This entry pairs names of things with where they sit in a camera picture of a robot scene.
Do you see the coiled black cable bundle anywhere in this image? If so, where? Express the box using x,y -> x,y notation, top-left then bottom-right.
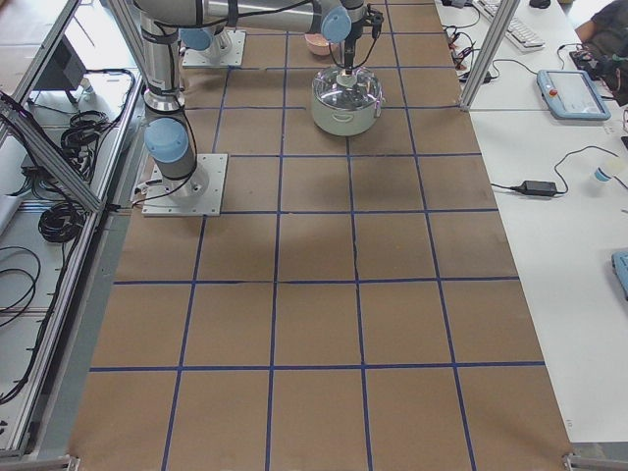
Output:
37,202 -> 82,244

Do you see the glass pot lid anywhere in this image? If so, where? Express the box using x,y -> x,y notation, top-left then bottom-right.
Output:
312,66 -> 383,111

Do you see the black electronics box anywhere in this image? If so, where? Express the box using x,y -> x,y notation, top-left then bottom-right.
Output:
31,35 -> 87,105

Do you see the white electric pot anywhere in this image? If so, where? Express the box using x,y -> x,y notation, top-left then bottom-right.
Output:
311,86 -> 385,136

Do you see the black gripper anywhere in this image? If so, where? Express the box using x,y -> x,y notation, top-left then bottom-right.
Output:
342,37 -> 357,66

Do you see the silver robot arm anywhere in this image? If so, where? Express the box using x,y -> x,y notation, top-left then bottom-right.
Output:
180,26 -> 233,57
134,1 -> 370,198

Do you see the white paper cup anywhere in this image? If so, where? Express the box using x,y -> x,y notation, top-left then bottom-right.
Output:
594,159 -> 623,183

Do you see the white keyboard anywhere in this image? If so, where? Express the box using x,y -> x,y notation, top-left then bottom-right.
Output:
473,0 -> 546,53

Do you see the black power adapter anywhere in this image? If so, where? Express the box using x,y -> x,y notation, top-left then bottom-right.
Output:
510,181 -> 559,197

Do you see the blue teach pendant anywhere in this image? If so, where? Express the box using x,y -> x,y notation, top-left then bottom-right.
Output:
611,250 -> 628,297
536,70 -> 610,121

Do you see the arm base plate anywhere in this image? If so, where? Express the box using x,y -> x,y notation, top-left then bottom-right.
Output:
141,153 -> 229,217
183,29 -> 246,69

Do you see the pink bowl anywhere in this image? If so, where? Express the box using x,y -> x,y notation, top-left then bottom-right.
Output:
304,33 -> 330,56

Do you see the aluminium frame post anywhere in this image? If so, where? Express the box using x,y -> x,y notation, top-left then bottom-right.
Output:
459,0 -> 519,112

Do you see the person in dark shirt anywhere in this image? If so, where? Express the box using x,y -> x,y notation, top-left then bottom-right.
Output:
575,0 -> 627,106

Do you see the aluminium diagonal frame beam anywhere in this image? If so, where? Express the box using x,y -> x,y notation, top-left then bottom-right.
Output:
1,91 -> 104,212

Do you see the brown paper table mat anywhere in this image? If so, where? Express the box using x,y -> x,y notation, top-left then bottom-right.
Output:
70,1 -> 570,470

